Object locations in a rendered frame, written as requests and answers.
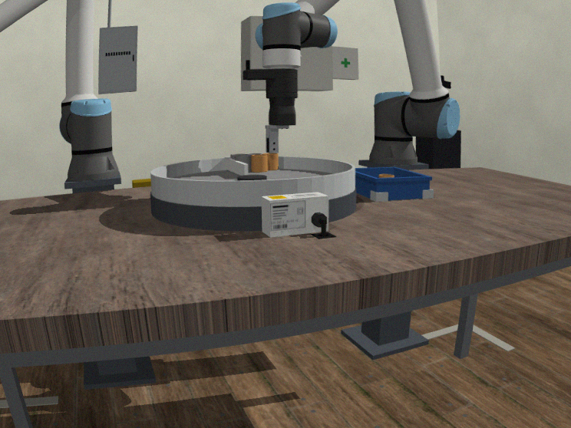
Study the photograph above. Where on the grey electrical panel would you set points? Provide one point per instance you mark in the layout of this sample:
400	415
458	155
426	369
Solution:
118	71

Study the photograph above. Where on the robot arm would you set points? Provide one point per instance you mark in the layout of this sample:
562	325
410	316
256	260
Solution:
421	53
80	53

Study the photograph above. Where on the black cabinet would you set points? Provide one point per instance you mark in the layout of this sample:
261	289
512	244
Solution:
439	154

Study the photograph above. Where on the grey corner guide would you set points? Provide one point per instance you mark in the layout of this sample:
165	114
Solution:
379	196
427	194

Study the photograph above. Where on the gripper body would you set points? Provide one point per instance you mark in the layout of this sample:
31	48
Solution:
282	96

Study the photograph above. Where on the white control box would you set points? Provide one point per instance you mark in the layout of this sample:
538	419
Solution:
285	214

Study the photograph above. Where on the yellow cart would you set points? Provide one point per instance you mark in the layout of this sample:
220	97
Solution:
141	183

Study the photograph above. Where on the blue crate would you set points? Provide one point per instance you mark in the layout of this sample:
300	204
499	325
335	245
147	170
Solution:
397	189

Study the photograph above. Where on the wooden table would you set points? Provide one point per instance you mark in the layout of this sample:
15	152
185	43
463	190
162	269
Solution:
267	267

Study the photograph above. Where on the grey turntable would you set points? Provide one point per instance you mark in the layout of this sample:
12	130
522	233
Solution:
201	191

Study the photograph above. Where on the grey wall cabinet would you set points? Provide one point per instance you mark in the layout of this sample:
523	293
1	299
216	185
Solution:
316	71

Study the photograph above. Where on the white first aid box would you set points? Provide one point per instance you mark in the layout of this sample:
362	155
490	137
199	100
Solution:
345	69

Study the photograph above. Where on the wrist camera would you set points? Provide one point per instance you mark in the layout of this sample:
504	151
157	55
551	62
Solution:
254	73

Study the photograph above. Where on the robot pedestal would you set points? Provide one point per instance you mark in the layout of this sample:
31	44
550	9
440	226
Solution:
386	327
118	372

